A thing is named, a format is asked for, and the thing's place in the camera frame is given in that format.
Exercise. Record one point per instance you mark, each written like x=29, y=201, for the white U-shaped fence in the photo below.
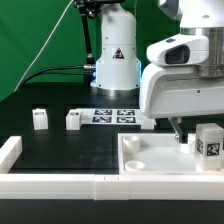
x=103, y=187

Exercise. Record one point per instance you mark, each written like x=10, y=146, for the white square table top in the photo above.
x=152, y=153

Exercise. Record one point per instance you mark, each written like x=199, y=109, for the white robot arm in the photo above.
x=118, y=71

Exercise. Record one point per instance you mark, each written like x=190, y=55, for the AprilTag marker sheet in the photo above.
x=108, y=116

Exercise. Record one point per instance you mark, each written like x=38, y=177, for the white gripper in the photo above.
x=171, y=85

